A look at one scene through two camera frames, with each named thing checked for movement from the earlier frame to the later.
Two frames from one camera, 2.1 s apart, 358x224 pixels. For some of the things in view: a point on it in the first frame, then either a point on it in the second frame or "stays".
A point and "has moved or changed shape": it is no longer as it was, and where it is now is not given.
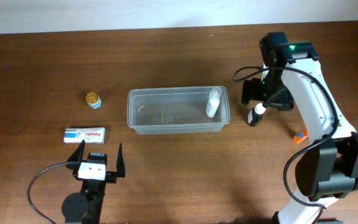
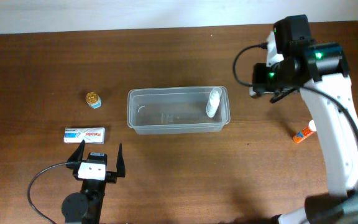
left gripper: x=110 y=176 stays
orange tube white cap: x=301 y=135 stays
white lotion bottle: x=214 y=101 stays
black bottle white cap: x=255 y=114 has moved or changed shape
